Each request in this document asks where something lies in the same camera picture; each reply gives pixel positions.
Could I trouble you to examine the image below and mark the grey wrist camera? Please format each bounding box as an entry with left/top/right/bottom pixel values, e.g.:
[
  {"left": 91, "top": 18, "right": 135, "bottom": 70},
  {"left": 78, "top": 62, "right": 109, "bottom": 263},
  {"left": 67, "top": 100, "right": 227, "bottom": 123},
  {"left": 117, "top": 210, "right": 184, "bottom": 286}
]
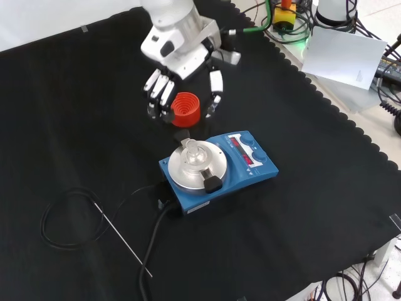
[{"left": 218, "top": 48, "right": 242, "bottom": 66}]

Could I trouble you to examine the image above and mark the metal probe with thin cable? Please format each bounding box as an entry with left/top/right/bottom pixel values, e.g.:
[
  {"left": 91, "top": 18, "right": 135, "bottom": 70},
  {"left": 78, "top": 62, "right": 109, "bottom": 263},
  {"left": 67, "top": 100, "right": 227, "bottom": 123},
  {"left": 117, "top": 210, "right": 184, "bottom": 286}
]
[{"left": 39, "top": 184, "right": 164, "bottom": 278}]

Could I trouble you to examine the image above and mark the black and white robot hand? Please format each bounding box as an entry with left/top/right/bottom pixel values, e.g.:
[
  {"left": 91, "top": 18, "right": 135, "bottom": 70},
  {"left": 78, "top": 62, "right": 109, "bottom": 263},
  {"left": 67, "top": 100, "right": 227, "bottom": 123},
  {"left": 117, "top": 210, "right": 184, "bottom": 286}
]
[{"left": 140, "top": 26, "right": 225, "bottom": 124}]

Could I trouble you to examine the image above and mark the black coiled cable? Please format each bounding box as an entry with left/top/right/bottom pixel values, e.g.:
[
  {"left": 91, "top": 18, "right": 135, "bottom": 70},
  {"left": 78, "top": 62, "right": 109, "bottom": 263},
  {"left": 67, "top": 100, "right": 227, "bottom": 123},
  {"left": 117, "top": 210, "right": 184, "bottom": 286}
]
[{"left": 379, "top": 99, "right": 401, "bottom": 136}]

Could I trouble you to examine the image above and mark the yellow stop button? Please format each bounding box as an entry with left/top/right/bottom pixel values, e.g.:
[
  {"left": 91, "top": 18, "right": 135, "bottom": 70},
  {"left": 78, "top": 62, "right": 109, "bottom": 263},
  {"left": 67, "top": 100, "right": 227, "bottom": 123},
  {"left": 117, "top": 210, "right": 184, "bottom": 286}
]
[{"left": 271, "top": 0, "right": 297, "bottom": 33}]

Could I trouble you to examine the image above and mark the heater with blue base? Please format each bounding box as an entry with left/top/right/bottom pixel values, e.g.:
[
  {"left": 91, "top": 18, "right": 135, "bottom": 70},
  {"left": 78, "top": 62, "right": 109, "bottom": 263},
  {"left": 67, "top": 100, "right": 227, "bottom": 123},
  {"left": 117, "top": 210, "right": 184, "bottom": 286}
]
[{"left": 158, "top": 130, "right": 279, "bottom": 219}]

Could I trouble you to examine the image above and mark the green cable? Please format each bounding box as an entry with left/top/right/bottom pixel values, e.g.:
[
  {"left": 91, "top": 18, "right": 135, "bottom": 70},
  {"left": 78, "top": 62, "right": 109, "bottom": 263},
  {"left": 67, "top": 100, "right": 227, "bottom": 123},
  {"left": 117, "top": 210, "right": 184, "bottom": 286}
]
[{"left": 221, "top": 0, "right": 311, "bottom": 45}]

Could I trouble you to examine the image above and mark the black bench cloth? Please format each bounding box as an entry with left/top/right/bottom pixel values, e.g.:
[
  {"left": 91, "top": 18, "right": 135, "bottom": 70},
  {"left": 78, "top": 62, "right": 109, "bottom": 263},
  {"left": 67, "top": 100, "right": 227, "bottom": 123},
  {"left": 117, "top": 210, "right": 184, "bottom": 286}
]
[{"left": 0, "top": 0, "right": 401, "bottom": 301}]

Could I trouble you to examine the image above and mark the clear round-bottom flask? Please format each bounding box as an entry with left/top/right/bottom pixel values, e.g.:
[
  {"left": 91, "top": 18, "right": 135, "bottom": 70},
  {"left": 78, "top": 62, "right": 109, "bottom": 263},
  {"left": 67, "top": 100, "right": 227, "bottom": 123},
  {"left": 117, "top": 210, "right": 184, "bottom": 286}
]
[{"left": 180, "top": 139, "right": 209, "bottom": 167}]

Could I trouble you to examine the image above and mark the black power adapter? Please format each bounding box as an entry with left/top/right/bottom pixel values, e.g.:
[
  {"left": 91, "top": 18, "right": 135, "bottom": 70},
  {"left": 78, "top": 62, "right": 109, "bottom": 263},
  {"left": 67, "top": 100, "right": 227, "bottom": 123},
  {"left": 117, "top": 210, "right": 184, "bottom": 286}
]
[{"left": 374, "top": 55, "right": 401, "bottom": 85}]

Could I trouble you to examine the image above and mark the thick black power cable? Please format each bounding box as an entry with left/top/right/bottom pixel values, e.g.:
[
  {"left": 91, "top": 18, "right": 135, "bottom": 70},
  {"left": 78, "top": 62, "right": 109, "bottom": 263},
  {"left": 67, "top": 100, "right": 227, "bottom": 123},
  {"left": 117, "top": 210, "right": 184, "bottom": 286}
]
[{"left": 138, "top": 200, "right": 180, "bottom": 301}]

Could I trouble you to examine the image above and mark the orange ribbed cup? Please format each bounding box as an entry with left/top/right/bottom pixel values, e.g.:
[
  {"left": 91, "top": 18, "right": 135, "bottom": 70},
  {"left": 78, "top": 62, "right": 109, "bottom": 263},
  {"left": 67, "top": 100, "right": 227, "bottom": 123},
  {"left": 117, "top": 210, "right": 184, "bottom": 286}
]
[{"left": 170, "top": 92, "right": 201, "bottom": 128}]

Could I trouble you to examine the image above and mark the pale board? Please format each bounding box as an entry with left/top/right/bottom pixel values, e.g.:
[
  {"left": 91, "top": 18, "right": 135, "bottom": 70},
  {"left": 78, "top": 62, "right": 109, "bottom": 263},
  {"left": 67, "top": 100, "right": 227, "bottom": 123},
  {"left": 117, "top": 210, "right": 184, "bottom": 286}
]
[{"left": 301, "top": 25, "right": 388, "bottom": 92}]

